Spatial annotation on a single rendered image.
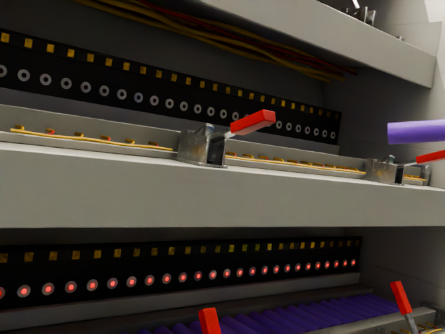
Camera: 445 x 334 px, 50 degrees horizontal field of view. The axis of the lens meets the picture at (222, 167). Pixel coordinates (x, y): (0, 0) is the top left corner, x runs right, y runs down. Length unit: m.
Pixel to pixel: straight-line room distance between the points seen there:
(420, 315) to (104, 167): 0.48
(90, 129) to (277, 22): 0.23
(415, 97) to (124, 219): 0.54
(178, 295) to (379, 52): 0.38
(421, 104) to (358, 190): 0.29
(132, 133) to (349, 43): 0.31
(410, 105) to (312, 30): 0.27
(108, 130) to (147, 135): 0.03
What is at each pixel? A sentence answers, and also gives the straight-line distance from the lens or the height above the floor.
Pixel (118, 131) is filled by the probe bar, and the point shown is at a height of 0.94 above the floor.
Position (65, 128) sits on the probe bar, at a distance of 0.36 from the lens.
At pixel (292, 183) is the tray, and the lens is 0.42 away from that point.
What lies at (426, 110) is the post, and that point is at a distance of 0.75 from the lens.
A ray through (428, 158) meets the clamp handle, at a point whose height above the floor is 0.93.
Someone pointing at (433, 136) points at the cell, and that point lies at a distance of 0.43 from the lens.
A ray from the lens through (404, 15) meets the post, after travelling 0.81.
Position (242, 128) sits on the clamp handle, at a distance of 0.34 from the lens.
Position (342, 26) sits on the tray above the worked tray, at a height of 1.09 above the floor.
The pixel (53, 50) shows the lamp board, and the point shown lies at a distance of 0.50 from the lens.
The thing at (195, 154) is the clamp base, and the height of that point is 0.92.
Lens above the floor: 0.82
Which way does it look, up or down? 13 degrees up
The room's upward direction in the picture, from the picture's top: 6 degrees counter-clockwise
